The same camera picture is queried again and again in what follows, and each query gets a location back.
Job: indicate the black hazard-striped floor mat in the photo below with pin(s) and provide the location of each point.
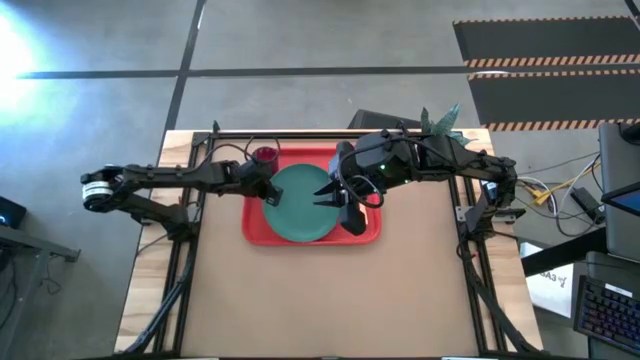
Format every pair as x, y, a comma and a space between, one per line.
545, 37
550, 97

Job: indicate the black keyboard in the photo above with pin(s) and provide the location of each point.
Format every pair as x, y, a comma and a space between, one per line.
610, 315

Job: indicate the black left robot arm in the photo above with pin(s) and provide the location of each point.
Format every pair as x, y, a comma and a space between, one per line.
165, 175

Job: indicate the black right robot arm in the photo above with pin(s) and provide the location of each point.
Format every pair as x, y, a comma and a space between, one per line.
465, 160

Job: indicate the paper table cover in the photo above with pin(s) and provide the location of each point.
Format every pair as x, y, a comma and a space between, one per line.
350, 300

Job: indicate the black desk bar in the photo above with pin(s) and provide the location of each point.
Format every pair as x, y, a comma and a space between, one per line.
565, 252

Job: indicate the black aluminium table frame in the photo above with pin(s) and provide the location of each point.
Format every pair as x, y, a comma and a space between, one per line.
300, 134

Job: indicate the grey laptop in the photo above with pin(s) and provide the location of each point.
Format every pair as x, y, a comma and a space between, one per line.
620, 160

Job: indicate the purple plastic cup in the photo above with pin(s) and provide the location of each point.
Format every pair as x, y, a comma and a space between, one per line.
265, 157

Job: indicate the black chair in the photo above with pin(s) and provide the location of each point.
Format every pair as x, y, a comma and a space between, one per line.
370, 121

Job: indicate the green round plate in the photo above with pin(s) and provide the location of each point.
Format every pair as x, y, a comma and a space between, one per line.
300, 210

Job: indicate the red plastic tray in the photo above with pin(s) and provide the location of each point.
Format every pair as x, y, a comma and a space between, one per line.
255, 230

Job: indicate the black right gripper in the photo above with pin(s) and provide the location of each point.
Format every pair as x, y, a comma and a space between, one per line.
385, 160

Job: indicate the white printed box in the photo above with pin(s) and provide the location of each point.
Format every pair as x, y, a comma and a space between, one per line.
550, 292

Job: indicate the black device with blue light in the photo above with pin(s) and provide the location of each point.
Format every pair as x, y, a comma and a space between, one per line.
10, 212

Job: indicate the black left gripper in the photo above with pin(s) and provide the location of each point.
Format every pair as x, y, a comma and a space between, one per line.
240, 177

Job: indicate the green potted plant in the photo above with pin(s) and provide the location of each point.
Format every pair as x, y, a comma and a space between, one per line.
440, 124

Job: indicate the black power adapter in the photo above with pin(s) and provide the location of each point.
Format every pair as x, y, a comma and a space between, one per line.
587, 205

